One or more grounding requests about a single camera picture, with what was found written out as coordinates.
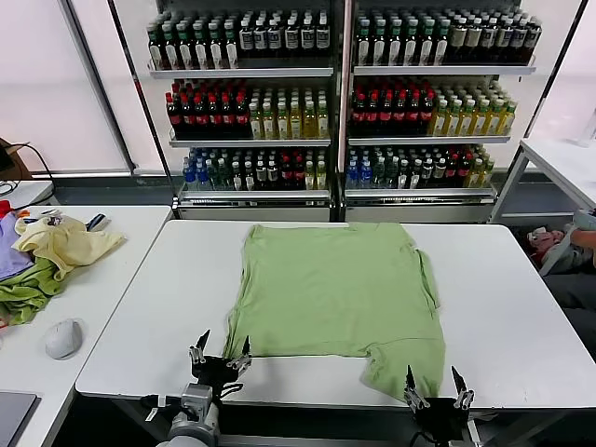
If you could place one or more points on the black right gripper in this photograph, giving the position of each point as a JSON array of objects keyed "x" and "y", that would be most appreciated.
[{"x": 442, "y": 419}]

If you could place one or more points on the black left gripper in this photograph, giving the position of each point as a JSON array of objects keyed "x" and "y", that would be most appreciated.
[{"x": 216, "y": 370}]

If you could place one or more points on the light green t-shirt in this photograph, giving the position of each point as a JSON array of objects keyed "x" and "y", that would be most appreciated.
[{"x": 335, "y": 288}]

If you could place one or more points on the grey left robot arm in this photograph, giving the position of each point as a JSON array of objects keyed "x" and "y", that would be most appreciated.
[{"x": 191, "y": 430}]

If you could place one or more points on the bare person forearm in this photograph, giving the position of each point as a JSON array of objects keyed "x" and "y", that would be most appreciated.
[{"x": 584, "y": 239}]

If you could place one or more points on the person in grey clothes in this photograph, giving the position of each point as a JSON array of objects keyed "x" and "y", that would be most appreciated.
[{"x": 577, "y": 288}]

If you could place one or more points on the red white clothes pile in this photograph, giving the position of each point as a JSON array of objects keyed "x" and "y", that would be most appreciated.
[{"x": 542, "y": 242}]

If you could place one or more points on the black beverage shelf unit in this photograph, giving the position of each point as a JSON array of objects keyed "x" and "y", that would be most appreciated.
[
  {"x": 419, "y": 213},
  {"x": 256, "y": 212}
]

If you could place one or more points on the grey computer mouse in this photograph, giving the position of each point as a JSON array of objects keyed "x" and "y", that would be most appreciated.
[{"x": 64, "y": 339}]

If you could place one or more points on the white metal shelf board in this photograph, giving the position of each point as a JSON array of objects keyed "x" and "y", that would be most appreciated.
[
  {"x": 251, "y": 142},
  {"x": 428, "y": 140},
  {"x": 242, "y": 73},
  {"x": 442, "y": 71},
  {"x": 419, "y": 193},
  {"x": 256, "y": 194}
]

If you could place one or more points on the clear green bottle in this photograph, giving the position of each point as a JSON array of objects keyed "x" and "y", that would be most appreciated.
[
  {"x": 392, "y": 178},
  {"x": 213, "y": 179},
  {"x": 379, "y": 178},
  {"x": 225, "y": 179}
]

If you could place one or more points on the dark bottle white cap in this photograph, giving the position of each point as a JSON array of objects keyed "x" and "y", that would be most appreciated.
[
  {"x": 415, "y": 178},
  {"x": 404, "y": 178},
  {"x": 261, "y": 179},
  {"x": 439, "y": 178},
  {"x": 237, "y": 179},
  {"x": 427, "y": 178},
  {"x": 249, "y": 179},
  {"x": 272, "y": 179}
]

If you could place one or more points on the blue water bottle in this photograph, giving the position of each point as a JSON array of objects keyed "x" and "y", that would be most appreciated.
[
  {"x": 366, "y": 178},
  {"x": 188, "y": 179},
  {"x": 201, "y": 179},
  {"x": 352, "y": 178}
]

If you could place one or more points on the blue white striped cloth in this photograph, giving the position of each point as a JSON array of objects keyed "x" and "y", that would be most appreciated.
[{"x": 98, "y": 222}]

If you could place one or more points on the red cap cola bottle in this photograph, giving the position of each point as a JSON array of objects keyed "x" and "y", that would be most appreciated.
[
  {"x": 240, "y": 116},
  {"x": 463, "y": 178},
  {"x": 298, "y": 179},
  {"x": 372, "y": 116},
  {"x": 186, "y": 116},
  {"x": 451, "y": 178},
  {"x": 400, "y": 116},
  {"x": 426, "y": 116},
  {"x": 358, "y": 116},
  {"x": 413, "y": 116},
  {"x": 173, "y": 116},
  {"x": 285, "y": 179},
  {"x": 386, "y": 116},
  {"x": 226, "y": 116},
  {"x": 213, "y": 116},
  {"x": 200, "y": 116}
]

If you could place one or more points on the pale yellow garment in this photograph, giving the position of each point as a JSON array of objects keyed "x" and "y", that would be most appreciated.
[{"x": 70, "y": 244}]

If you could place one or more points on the yellow drink bottle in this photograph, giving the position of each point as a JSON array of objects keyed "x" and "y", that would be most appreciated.
[
  {"x": 468, "y": 122},
  {"x": 295, "y": 123},
  {"x": 495, "y": 122},
  {"x": 308, "y": 123},
  {"x": 309, "y": 179},
  {"x": 321, "y": 179},
  {"x": 253, "y": 123},
  {"x": 440, "y": 122},
  {"x": 267, "y": 123},
  {"x": 508, "y": 122},
  {"x": 454, "y": 122},
  {"x": 322, "y": 123},
  {"x": 486, "y": 178},
  {"x": 281, "y": 123},
  {"x": 482, "y": 122},
  {"x": 474, "y": 178}
]

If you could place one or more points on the crumpled green garment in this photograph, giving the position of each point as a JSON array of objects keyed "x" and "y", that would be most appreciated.
[{"x": 23, "y": 298}]

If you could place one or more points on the small printed white cloth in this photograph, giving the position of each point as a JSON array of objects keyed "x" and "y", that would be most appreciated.
[{"x": 53, "y": 218}]

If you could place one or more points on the grey laptop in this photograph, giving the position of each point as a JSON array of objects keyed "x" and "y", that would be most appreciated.
[{"x": 14, "y": 416}]

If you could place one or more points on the purple garment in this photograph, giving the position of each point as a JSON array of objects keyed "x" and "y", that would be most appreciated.
[{"x": 11, "y": 256}]

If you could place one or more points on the small white side table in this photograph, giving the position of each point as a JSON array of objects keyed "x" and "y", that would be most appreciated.
[{"x": 32, "y": 191}]

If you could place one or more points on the red garment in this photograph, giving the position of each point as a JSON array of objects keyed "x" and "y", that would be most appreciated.
[{"x": 4, "y": 207}]

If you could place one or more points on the brown cardboard box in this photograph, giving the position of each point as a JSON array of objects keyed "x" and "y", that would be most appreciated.
[{"x": 18, "y": 160}]

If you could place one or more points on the green cap tea bottle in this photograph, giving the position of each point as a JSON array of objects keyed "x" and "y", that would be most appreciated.
[
  {"x": 200, "y": 51},
  {"x": 362, "y": 46},
  {"x": 155, "y": 51},
  {"x": 185, "y": 51},
  {"x": 215, "y": 51},
  {"x": 425, "y": 46},
  {"x": 231, "y": 51},
  {"x": 441, "y": 46},
  {"x": 170, "y": 51},
  {"x": 394, "y": 46},
  {"x": 378, "y": 46},
  {"x": 410, "y": 46}
]

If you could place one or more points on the dark bottle blue white label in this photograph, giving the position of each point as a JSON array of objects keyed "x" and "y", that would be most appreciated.
[
  {"x": 246, "y": 39},
  {"x": 307, "y": 39},
  {"x": 322, "y": 39},
  {"x": 261, "y": 39},
  {"x": 275, "y": 39},
  {"x": 291, "y": 39}
]

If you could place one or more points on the dark bottle beige label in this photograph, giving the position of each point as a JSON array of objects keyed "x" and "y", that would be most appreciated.
[
  {"x": 518, "y": 39},
  {"x": 458, "y": 39},
  {"x": 532, "y": 39},
  {"x": 472, "y": 39},
  {"x": 503, "y": 39},
  {"x": 488, "y": 39}
]

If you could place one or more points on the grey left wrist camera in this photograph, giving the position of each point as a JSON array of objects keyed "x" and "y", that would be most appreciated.
[{"x": 196, "y": 395}]

